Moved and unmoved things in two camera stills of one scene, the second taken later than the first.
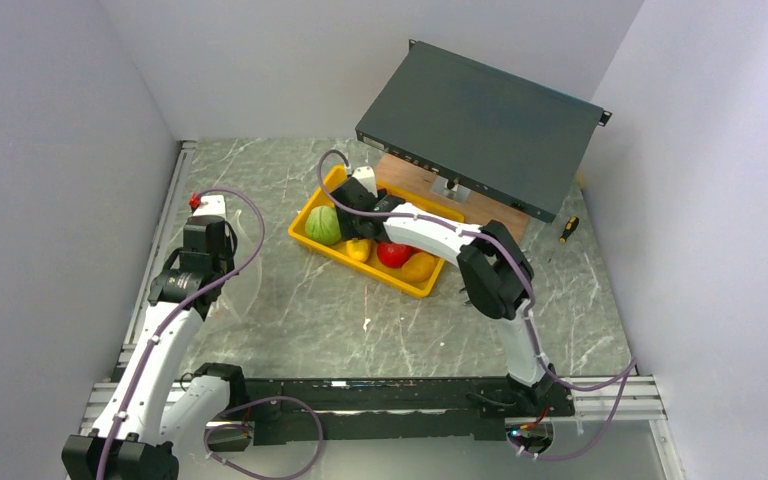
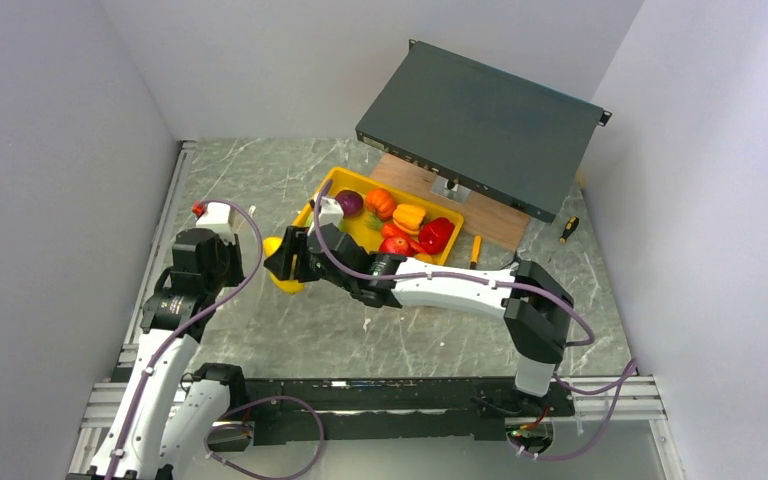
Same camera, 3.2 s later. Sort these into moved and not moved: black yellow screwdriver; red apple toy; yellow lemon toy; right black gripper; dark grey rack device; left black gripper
Moved: yellow lemon toy; right black gripper
Not moved: dark grey rack device; left black gripper; black yellow screwdriver; red apple toy
